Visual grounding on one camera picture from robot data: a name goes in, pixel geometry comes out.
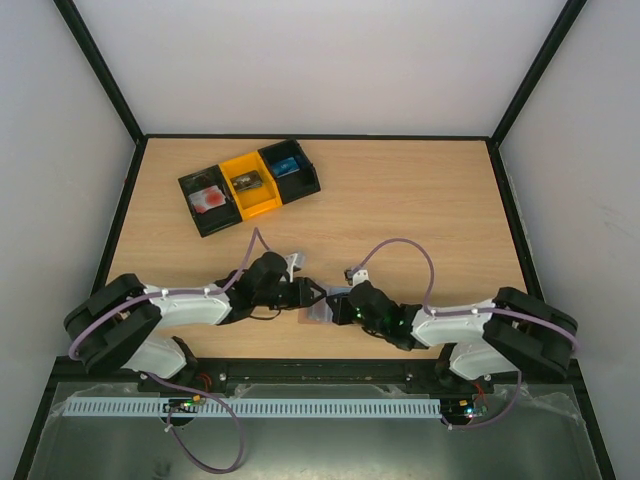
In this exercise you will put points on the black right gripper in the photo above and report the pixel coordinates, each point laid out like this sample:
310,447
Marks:
343,308

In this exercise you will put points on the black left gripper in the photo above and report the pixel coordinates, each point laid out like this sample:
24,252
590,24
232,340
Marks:
303,296

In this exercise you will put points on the black VIP card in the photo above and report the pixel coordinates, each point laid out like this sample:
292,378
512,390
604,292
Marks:
247,181

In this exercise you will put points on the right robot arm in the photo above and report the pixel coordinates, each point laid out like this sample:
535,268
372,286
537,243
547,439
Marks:
511,332

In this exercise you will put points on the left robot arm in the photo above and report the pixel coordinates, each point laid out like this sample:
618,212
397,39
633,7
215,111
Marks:
120,325

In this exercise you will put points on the blue card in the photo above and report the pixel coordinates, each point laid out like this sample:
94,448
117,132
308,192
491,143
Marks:
285,167

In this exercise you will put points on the yellow bin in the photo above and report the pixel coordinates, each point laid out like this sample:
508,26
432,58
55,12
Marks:
254,202

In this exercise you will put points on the black bin right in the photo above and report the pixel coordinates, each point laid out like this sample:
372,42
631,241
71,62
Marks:
294,174

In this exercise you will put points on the black bin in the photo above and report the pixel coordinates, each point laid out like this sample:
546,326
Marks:
294,174
217,219

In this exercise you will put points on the black bin left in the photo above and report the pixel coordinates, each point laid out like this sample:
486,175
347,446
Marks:
217,219

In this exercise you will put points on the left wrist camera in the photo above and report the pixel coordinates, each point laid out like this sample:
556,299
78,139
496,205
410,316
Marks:
294,262

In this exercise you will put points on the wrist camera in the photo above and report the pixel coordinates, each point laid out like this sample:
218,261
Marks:
356,276
294,262

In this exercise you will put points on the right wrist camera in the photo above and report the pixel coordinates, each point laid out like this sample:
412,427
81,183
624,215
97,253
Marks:
356,276

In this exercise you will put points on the slotted cable duct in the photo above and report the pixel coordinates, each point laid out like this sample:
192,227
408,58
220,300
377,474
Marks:
261,408

